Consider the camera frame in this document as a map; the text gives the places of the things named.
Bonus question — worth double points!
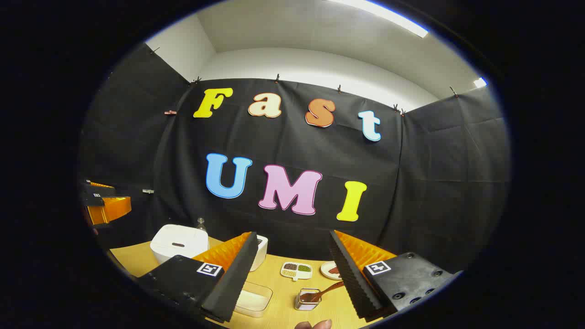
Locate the white rice cooker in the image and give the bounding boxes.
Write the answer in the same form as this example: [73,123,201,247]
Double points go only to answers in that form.
[150,224,210,265]

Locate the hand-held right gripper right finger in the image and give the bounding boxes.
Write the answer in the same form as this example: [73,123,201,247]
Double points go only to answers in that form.
[330,230,463,320]

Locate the white plate with meat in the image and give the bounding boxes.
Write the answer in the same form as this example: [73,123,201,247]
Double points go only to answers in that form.
[320,261,342,280]

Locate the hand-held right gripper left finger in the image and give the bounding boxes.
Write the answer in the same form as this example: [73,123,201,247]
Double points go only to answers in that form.
[137,231,259,324]

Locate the white toaster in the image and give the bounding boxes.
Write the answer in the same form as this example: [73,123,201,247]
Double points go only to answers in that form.
[249,235,269,272]

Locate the black backdrop cloth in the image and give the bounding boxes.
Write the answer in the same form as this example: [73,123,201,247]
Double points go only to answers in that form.
[79,43,511,274]

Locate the ceiling light strip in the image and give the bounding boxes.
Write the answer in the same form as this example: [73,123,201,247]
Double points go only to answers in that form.
[327,0,429,38]

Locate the white divided bean dish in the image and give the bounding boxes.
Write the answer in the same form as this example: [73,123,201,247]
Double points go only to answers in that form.
[280,261,313,281]

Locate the clear container of rice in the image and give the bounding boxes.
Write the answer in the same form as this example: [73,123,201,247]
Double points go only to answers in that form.
[233,281,274,318]

